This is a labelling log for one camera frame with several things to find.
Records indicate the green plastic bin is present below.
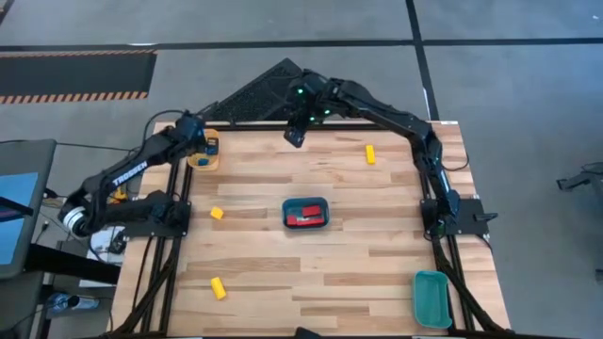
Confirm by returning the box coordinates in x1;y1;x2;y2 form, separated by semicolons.
412;269;454;330

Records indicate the dark teal plastic bin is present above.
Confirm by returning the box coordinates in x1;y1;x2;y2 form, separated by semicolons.
281;196;331;231

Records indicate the white paper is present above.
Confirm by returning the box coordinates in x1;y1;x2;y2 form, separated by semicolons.
88;224;127;265

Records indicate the grey monitor blue screen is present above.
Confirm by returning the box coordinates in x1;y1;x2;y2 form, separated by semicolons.
0;137;58;280

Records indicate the black perforated triangular panel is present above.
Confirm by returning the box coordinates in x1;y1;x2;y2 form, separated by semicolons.
202;56;303;124

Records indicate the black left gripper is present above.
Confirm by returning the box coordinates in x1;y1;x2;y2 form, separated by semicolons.
181;115;220;156

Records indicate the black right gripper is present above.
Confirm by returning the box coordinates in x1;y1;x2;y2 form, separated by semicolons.
284;105;321;149

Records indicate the black cable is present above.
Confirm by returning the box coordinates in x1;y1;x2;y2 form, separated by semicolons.
139;109;189;156

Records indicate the black hazard-striped floor mat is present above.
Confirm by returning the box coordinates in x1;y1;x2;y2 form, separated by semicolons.
0;48;158;105

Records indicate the tan plastic bin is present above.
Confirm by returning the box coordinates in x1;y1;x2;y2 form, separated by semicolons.
186;127;221;172

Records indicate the clear water bottle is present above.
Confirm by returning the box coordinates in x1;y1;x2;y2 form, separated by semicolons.
45;291;101;313

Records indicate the black chair base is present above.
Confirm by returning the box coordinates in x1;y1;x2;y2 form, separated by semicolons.
555;161;603;202

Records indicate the black stand base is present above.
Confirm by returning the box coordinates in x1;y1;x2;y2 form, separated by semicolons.
23;242;122;286

